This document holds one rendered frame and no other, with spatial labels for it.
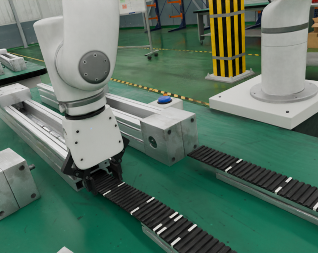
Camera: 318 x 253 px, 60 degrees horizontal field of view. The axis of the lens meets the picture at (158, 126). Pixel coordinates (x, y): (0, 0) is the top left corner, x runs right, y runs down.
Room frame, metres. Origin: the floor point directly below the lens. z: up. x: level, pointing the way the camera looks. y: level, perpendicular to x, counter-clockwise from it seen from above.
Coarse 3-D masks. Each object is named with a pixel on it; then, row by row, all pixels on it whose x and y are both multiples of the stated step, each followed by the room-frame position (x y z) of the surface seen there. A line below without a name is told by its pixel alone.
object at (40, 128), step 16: (0, 112) 1.08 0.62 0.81; (16, 112) 0.87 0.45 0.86; (32, 112) 0.94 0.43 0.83; (48, 112) 0.81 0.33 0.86; (16, 128) 0.87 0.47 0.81; (32, 128) 0.70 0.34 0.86; (48, 128) 0.75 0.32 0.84; (32, 144) 0.73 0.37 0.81; (48, 144) 0.58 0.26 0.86; (64, 144) 0.62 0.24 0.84; (48, 160) 0.62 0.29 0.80; (64, 160) 0.50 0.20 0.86; (64, 176) 0.54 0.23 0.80
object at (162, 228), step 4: (176, 212) 0.34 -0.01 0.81; (172, 216) 0.34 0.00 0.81; (176, 216) 0.34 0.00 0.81; (180, 216) 0.33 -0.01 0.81; (164, 220) 0.33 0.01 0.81; (168, 220) 0.33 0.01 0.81; (172, 220) 0.33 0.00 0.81; (176, 220) 0.33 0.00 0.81; (180, 220) 0.33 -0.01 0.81; (160, 224) 0.32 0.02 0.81; (164, 224) 0.32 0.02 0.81; (168, 224) 0.32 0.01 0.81; (172, 224) 0.32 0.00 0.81; (156, 228) 0.32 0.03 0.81; (160, 228) 0.32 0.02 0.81; (164, 228) 0.32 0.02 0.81; (168, 228) 0.32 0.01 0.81; (156, 232) 0.31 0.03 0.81; (160, 232) 0.31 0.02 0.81; (164, 232) 0.31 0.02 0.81
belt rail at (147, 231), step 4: (144, 224) 0.34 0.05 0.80; (144, 228) 0.35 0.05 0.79; (148, 228) 0.33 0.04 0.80; (144, 232) 0.35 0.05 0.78; (148, 232) 0.34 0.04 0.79; (152, 232) 0.33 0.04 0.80; (152, 236) 0.33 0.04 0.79; (156, 236) 0.32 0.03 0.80; (156, 240) 0.32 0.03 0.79; (160, 240) 0.32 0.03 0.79; (160, 244) 0.31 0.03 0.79; (164, 244) 0.31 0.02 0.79; (168, 244) 0.30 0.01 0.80; (164, 248) 0.31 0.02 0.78; (168, 248) 0.30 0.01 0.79; (172, 248) 0.29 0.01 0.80; (168, 252) 0.30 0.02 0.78; (172, 252) 0.29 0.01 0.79; (176, 252) 0.28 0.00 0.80
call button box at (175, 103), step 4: (156, 100) 0.83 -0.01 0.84; (172, 100) 0.81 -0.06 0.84; (176, 100) 0.80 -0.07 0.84; (180, 100) 0.80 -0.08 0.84; (152, 104) 0.80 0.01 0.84; (156, 104) 0.79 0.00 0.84; (160, 104) 0.79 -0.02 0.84; (164, 104) 0.78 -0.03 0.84; (168, 104) 0.78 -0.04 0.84; (172, 104) 0.78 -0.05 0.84; (176, 104) 0.78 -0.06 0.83; (180, 104) 0.79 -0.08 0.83; (164, 108) 0.76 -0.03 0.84; (180, 108) 0.79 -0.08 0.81
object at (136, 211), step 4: (148, 200) 0.39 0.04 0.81; (152, 200) 0.39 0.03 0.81; (156, 200) 0.38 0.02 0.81; (144, 204) 0.38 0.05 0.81; (148, 204) 0.38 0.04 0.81; (152, 204) 0.38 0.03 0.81; (136, 208) 0.37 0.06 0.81; (140, 208) 0.37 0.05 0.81; (144, 208) 0.37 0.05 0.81; (148, 208) 0.37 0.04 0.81; (132, 212) 0.36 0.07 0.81; (136, 212) 0.37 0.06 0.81; (140, 212) 0.36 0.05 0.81; (136, 216) 0.35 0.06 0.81
